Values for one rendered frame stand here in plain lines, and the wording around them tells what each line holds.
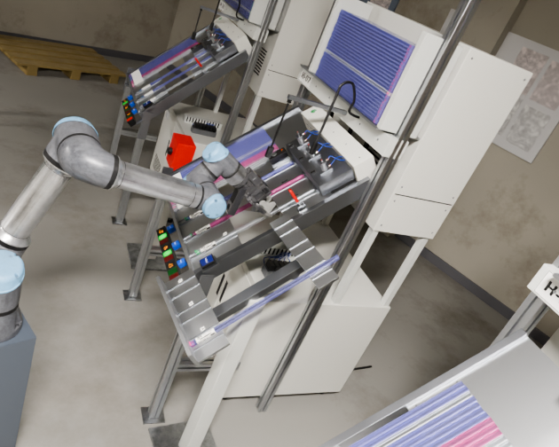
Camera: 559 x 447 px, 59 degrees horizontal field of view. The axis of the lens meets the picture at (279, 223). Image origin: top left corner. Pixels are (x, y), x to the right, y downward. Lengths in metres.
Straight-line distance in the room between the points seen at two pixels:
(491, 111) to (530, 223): 2.39
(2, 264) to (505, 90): 1.70
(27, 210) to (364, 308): 1.38
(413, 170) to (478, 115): 0.29
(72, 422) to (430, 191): 1.62
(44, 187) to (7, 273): 0.25
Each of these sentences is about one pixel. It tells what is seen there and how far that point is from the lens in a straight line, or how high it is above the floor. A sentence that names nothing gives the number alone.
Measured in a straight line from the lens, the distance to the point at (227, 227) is 1.86.
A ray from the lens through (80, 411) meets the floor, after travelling 2.21.
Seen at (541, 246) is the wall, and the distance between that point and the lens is 4.27.
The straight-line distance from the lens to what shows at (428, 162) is 1.90.
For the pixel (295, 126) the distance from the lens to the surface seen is 2.23.
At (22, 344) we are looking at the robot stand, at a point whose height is 0.53.
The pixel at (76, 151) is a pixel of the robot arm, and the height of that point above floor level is 1.14.
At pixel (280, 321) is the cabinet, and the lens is 2.05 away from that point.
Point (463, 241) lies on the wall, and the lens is 4.45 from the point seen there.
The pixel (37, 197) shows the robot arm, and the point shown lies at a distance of 1.55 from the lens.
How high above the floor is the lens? 1.73
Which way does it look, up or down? 26 degrees down
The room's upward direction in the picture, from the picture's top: 23 degrees clockwise
